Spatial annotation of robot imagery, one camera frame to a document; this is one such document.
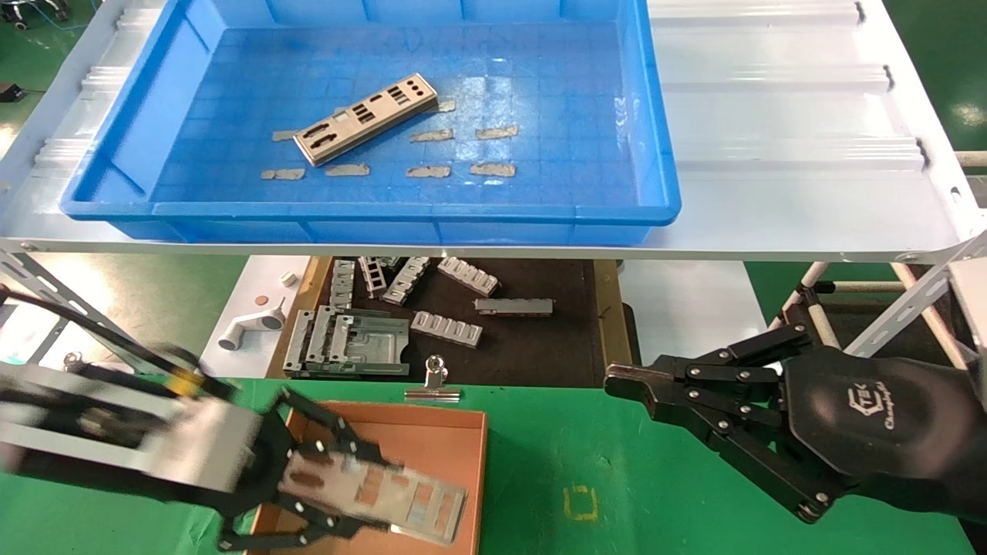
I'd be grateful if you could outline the large grey metal bracket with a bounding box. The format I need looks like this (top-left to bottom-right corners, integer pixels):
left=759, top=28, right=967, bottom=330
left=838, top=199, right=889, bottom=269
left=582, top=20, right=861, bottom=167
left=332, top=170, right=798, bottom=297
left=284, top=306, right=411, bottom=378

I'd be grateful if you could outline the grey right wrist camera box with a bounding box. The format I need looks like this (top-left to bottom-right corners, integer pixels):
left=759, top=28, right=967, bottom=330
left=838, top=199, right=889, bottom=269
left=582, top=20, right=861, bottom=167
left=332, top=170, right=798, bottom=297
left=947, top=258, right=987, bottom=409

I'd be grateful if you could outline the brown cardboard box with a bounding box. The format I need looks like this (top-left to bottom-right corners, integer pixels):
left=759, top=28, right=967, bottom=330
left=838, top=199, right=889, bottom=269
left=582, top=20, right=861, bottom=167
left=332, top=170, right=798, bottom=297
left=247, top=399, right=489, bottom=555

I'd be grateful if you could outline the grey slotted metal part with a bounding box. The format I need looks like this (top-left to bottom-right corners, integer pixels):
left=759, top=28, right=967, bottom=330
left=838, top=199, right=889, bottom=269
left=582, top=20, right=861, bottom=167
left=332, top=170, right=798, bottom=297
left=383, top=256, right=431, bottom=306
left=411, top=311, right=484, bottom=348
left=330, top=260, right=357, bottom=309
left=437, top=257, right=500, bottom=297

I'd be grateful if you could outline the silver perforated metal plate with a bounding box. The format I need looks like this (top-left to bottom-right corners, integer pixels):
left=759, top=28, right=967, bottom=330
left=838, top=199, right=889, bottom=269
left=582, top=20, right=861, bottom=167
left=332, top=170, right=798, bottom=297
left=293, top=73, right=439, bottom=167
left=274, top=449, right=469, bottom=547

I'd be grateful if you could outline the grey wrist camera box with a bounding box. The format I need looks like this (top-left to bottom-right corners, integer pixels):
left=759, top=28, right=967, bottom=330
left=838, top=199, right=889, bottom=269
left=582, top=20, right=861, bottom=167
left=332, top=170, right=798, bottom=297
left=947, top=258, right=987, bottom=409
left=0, top=362, right=263, bottom=498

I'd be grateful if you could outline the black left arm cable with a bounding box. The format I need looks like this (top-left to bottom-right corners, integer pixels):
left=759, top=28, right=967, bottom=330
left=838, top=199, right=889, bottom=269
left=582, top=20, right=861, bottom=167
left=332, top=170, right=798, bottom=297
left=0, top=284, right=205, bottom=382

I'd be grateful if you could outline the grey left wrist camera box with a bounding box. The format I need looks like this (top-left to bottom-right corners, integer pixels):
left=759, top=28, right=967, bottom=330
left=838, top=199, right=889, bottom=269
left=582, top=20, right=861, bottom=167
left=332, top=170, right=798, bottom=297
left=0, top=362, right=263, bottom=498

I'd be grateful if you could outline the office chair base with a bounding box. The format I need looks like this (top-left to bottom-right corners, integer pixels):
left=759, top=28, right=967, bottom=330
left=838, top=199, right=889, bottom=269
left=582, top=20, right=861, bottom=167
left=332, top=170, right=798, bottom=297
left=8, top=0, right=74, bottom=30

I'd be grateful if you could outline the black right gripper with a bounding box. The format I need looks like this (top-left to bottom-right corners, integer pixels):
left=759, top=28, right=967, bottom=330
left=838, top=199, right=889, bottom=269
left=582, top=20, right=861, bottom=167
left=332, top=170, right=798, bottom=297
left=605, top=324, right=987, bottom=525

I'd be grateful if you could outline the black felt tray wooden frame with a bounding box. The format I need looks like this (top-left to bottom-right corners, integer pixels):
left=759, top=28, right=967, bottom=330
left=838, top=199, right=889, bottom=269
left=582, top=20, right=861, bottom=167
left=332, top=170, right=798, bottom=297
left=266, top=256, right=645, bottom=390

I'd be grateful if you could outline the perforated metal shelf leg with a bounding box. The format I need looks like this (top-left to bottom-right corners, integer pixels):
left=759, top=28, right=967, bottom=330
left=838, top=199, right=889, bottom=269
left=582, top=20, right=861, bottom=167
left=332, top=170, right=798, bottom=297
left=844, top=231, right=987, bottom=359
left=0, top=248, right=167, bottom=371

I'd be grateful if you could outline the grey metal bar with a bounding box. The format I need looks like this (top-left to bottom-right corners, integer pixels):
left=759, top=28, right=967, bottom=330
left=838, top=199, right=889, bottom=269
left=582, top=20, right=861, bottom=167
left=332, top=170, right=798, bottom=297
left=474, top=298, right=554, bottom=317

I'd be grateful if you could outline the grey ladder shaped metal part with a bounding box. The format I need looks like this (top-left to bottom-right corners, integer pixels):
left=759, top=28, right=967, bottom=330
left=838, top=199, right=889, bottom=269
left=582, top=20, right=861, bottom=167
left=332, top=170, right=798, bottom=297
left=359, top=256, right=389, bottom=299

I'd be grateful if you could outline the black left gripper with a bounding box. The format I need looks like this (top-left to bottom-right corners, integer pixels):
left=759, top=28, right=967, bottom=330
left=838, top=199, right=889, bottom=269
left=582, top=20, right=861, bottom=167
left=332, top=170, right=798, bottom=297
left=185, top=388, right=406, bottom=553

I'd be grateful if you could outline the white pipe fitting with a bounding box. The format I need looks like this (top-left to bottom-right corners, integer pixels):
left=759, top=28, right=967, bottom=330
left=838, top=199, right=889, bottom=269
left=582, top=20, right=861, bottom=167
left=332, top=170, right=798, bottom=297
left=218, top=304, right=286, bottom=352

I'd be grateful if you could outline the blue plastic tray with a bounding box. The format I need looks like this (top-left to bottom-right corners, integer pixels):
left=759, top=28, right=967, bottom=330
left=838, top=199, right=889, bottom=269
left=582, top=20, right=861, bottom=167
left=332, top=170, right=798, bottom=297
left=60, top=0, right=683, bottom=246

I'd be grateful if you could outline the green table mat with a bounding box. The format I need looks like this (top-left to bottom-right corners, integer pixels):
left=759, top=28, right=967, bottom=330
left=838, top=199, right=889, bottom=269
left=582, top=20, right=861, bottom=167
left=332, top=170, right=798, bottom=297
left=0, top=372, right=976, bottom=555

